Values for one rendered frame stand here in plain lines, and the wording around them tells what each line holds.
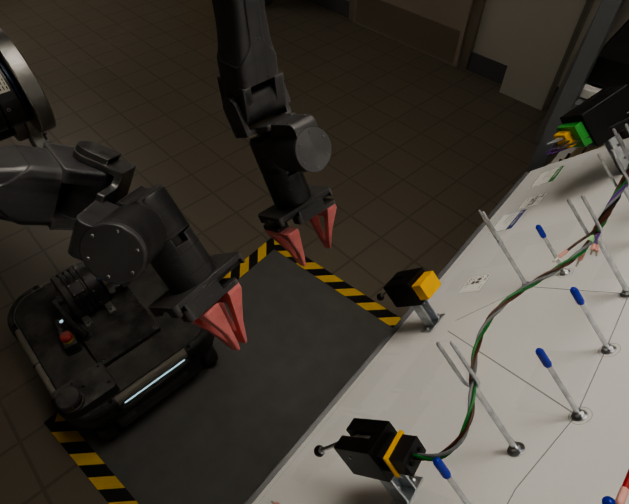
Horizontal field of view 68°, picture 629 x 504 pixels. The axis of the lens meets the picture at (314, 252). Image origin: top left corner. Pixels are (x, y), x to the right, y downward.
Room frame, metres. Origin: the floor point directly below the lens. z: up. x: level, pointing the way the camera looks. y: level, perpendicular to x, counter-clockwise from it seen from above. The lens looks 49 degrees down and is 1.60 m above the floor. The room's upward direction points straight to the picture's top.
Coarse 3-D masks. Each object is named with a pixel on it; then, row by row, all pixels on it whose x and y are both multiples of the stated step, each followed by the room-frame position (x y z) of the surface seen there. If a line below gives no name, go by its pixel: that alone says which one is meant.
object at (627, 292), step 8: (568, 200) 0.40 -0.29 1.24; (584, 200) 0.39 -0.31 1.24; (576, 216) 0.39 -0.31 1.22; (592, 216) 0.38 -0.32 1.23; (584, 232) 0.38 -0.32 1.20; (600, 232) 0.37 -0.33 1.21; (600, 240) 0.36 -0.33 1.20; (600, 248) 0.36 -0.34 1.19; (608, 256) 0.35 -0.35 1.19; (616, 272) 0.34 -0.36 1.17; (624, 288) 0.33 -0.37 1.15; (624, 296) 0.32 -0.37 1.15
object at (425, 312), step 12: (396, 276) 0.48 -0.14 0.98; (408, 276) 0.46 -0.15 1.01; (384, 288) 0.46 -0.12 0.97; (396, 288) 0.45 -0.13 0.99; (408, 288) 0.44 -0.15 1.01; (396, 300) 0.45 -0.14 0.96; (408, 300) 0.43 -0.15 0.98; (420, 300) 0.43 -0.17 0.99; (420, 312) 0.43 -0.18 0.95; (432, 312) 0.44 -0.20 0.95; (432, 324) 0.41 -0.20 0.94
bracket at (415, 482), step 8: (392, 480) 0.14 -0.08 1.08; (400, 480) 0.14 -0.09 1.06; (408, 480) 0.14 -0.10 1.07; (416, 480) 0.14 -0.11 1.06; (392, 488) 0.13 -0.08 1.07; (400, 488) 0.14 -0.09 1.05; (408, 488) 0.14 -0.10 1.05; (416, 488) 0.13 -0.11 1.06; (392, 496) 0.13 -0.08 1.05; (400, 496) 0.13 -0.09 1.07; (408, 496) 0.13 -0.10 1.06
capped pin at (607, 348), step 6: (570, 288) 0.29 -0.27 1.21; (576, 288) 0.29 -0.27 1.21; (576, 294) 0.28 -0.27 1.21; (576, 300) 0.28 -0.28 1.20; (582, 300) 0.28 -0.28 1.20; (582, 306) 0.28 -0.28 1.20; (588, 312) 0.27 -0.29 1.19; (588, 318) 0.27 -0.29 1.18; (594, 324) 0.26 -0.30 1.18; (594, 330) 0.26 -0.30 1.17; (600, 336) 0.26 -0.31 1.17; (606, 342) 0.25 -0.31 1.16; (606, 348) 0.25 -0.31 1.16; (612, 348) 0.25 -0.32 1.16; (606, 354) 0.24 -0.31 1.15
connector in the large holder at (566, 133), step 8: (560, 128) 0.71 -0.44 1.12; (568, 128) 0.69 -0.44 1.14; (576, 128) 0.67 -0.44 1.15; (584, 128) 0.67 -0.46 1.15; (560, 136) 0.69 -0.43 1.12; (568, 136) 0.68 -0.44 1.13; (576, 136) 0.67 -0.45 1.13; (584, 136) 0.66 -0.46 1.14; (560, 144) 0.69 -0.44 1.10; (576, 144) 0.67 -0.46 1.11; (584, 144) 0.66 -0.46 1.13
